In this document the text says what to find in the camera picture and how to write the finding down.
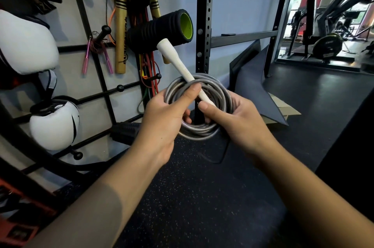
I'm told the short gold stick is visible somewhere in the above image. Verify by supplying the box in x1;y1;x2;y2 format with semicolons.
149;0;171;65

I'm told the thin orange cord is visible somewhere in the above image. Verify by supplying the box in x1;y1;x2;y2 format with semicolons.
107;8;116;45

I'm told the black exercise machine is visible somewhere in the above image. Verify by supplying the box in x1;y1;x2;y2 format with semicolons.
286;0;374;65

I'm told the orange strap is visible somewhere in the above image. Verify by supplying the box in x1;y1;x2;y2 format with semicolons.
0;177;56;247

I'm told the grey folded floor mat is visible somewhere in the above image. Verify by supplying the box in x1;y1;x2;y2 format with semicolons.
229;40;289;126

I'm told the flat cardboard piece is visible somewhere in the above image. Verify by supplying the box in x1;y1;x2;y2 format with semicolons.
263;93;302;125

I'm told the person's right hand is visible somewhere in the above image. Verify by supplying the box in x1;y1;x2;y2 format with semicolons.
197;90;277;167

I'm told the long gold stick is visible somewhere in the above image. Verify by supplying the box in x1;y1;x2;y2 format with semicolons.
115;0;129;75

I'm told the person's left forearm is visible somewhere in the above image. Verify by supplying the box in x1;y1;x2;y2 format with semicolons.
26;145;162;248

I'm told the person's right forearm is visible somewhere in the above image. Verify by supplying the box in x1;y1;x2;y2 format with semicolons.
254;142;374;248

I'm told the large white boxing glove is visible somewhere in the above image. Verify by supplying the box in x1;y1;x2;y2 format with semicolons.
0;10;60;75

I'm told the person's left hand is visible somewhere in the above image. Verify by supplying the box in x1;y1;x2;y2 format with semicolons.
134;82;203;167

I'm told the white jump rope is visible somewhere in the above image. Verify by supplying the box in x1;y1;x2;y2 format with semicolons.
157;38;234;165

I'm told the red resistance bands bundle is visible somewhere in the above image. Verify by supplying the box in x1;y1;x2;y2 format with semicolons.
133;11;162;114

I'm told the small white boxing glove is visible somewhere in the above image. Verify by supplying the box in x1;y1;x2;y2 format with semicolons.
29;99;80;151

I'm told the pink jump rope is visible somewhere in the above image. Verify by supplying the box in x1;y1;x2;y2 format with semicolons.
81;32;115;75

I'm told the black foam roller green core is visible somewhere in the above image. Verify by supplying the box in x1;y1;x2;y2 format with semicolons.
126;9;194;54

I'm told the small black foam roller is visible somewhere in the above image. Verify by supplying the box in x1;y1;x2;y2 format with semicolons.
110;122;143;146

